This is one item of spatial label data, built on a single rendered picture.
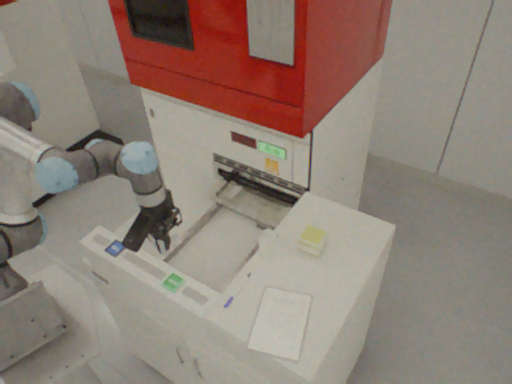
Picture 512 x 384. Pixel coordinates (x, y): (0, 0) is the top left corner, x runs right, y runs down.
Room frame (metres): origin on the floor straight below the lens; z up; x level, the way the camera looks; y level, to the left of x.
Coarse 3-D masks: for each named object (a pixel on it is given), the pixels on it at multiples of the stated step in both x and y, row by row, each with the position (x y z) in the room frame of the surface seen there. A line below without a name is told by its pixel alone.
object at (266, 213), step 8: (216, 200) 1.21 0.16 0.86; (224, 200) 1.19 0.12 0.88; (240, 200) 1.18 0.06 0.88; (248, 200) 1.18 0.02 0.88; (256, 200) 1.17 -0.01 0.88; (232, 208) 1.16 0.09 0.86; (240, 208) 1.14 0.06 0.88; (248, 208) 1.13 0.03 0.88; (256, 208) 1.13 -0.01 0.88; (264, 208) 1.13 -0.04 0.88; (272, 208) 1.12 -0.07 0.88; (280, 208) 1.12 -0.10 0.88; (256, 216) 1.09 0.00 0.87; (264, 216) 1.08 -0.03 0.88; (272, 216) 1.08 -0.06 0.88; (272, 224) 1.05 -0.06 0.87
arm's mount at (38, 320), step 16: (32, 288) 0.68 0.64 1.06; (0, 304) 0.63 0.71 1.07; (16, 304) 0.65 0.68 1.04; (32, 304) 0.67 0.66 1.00; (48, 304) 0.69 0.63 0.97; (0, 320) 0.62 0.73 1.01; (16, 320) 0.64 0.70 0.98; (32, 320) 0.65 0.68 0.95; (48, 320) 0.67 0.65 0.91; (64, 320) 0.72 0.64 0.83; (0, 336) 0.60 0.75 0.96; (16, 336) 0.62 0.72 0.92; (32, 336) 0.64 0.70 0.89; (48, 336) 0.66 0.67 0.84; (0, 352) 0.59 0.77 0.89; (16, 352) 0.60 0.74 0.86; (32, 352) 0.62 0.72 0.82; (0, 368) 0.57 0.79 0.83
